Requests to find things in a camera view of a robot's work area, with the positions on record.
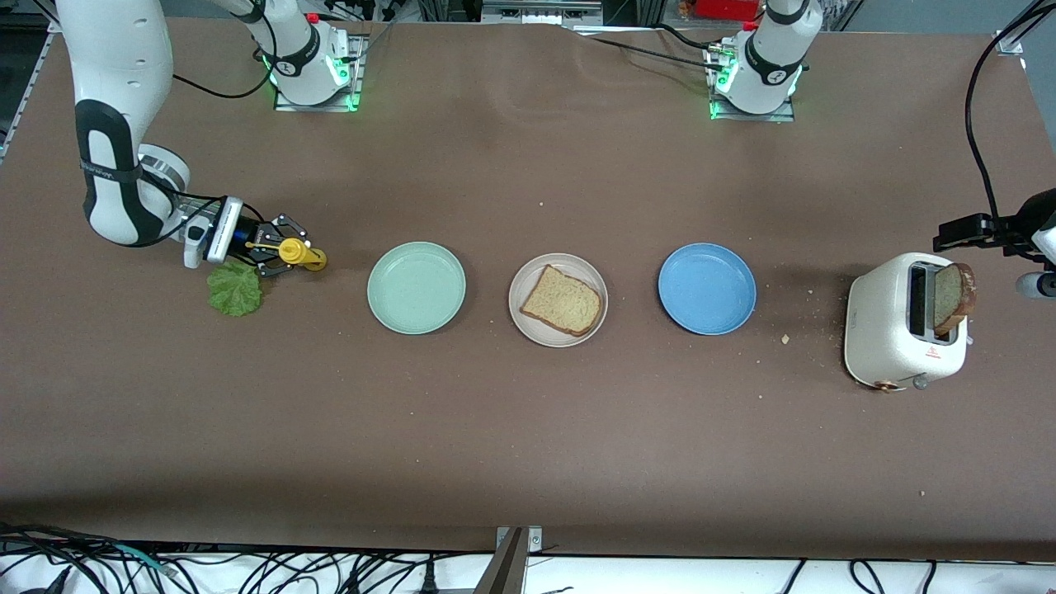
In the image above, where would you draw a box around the mint green plate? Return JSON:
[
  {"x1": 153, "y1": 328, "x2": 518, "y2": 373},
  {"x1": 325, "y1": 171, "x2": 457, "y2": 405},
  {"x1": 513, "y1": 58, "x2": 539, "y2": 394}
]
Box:
[{"x1": 367, "y1": 241, "x2": 467, "y2": 336}]

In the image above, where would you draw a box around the yellow mustard squeeze bottle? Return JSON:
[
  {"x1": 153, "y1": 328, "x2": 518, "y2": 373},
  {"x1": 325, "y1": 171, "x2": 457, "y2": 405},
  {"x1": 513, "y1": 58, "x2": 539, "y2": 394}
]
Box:
[{"x1": 245, "y1": 238, "x2": 328, "y2": 273}]

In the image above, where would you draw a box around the aluminium frame corner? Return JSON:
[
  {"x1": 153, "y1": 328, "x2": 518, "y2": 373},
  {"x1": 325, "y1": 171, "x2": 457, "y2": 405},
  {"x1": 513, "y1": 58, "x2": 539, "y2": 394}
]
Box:
[{"x1": 994, "y1": 0, "x2": 1056, "y2": 57}]

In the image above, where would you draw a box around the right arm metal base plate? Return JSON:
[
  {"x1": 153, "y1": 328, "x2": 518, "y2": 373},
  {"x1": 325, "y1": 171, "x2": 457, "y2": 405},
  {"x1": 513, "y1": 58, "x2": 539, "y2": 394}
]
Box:
[{"x1": 274, "y1": 33, "x2": 368, "y2": 112}]

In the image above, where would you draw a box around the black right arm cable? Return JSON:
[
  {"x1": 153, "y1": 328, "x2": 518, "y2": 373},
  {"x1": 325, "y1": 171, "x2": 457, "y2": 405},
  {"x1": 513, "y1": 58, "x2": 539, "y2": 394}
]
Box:
[{"x1": 169, "y1": 0, "x2": 281, "y2": 101}]

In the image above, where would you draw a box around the silver equipment panel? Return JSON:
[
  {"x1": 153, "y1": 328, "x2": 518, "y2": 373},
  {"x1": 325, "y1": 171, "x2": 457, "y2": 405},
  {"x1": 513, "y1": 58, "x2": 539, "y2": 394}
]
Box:
[{"x1": 481, "y1": 0, "x2": 605, "y2": 26}]

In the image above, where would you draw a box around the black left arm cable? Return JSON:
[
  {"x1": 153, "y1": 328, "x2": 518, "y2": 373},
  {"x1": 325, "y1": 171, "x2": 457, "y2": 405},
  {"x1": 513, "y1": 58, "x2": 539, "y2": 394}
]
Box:
[{"x1": 965, "y1": 0, "x2": 1049, "y2": 224}]

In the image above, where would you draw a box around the green lettuce leaf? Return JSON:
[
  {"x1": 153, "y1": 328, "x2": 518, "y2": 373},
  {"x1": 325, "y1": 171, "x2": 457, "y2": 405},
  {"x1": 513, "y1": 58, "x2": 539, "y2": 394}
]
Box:
[{"x1": 206, "y1": 260, "x2": 265, "y2": 318}]

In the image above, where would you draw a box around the beige plate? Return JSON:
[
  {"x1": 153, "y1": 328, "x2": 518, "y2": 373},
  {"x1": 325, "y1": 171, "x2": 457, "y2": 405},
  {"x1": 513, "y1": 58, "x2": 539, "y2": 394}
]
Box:
[{"x1": 508, "y1": 252, "x2": 609, "y2": 348}]

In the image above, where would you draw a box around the white toaster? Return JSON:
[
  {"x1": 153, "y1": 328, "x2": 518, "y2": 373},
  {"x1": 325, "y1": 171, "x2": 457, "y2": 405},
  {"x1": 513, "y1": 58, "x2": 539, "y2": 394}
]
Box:
[{"x1": 843, "y1": 252, "x2": 970, "y2": 393}]

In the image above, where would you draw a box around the silver table edge bracket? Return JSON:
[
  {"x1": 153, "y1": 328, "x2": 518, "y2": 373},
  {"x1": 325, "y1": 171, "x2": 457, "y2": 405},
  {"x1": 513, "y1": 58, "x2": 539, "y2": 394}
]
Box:
[{"x1": 495, "y1": 526, "x2": 544, "y2": 554}]

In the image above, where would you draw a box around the aluminium frame rail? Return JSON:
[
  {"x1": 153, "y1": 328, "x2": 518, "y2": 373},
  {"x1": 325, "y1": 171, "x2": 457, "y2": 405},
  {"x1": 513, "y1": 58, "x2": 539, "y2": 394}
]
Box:
[{"x1": 0, "y1": 0, "x2": 59, "y2": 162}]

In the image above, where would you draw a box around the grey aluminium strut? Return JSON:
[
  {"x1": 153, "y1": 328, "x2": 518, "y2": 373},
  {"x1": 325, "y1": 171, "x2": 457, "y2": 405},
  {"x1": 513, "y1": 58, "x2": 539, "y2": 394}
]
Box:
[{"x1": 473, "y1": 528, "x2": 529, "y2": 594}]

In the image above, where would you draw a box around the toasted bread slice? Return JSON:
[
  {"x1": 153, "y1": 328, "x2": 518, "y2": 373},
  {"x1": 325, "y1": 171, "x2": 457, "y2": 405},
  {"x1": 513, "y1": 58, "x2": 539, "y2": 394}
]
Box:
[
  {"x1": 519, "y1": 264, "x2": 603, "y2": 337},
  {"x1": 933, "y1": 262, "x2": 978, "y2": 337}
]

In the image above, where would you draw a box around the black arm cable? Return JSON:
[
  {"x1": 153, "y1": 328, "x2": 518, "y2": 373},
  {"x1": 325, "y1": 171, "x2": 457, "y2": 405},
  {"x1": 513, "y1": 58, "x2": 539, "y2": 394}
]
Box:
[
  {"x1": 965, "y1": 0, "x2": 1049, "y2": 224},
  {"x1": 169, "y1": 0, "x2": 281, "y2": 101}
]

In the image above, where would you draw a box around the red box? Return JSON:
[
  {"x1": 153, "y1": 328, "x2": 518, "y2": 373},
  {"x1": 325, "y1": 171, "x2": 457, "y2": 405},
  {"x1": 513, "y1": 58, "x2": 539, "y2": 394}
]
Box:
[{"x1": 681, "y1": 0, "x2": 768, "y2": 21}]

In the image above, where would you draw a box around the teal floor cable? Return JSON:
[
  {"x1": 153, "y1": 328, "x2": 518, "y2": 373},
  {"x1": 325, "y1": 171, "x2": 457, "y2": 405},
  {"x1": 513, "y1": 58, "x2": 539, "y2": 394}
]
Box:
[{"x1": 111, "y1": 543, "x2": 178, "y2": 576}]

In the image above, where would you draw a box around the black base cable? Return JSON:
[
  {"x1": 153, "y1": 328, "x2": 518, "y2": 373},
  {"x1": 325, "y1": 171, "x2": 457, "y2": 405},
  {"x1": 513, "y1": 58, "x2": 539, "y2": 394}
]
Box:
[{"x1": 569, "y1": 23, "x2": 731, "y2": 73}]

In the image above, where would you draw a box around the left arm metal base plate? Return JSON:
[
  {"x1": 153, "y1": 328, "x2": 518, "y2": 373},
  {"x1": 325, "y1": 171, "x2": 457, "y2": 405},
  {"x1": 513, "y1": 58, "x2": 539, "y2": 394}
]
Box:
[{"x1": 708, "y1": 45, "x2": 797, "y2": 123}]

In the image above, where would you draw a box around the blue plate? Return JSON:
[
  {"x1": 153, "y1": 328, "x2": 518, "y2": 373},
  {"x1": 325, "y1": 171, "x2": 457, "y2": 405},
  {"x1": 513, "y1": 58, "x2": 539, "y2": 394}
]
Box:
[{"x1": 658, "y1": 243, "x2": 757, "y2": 337}]

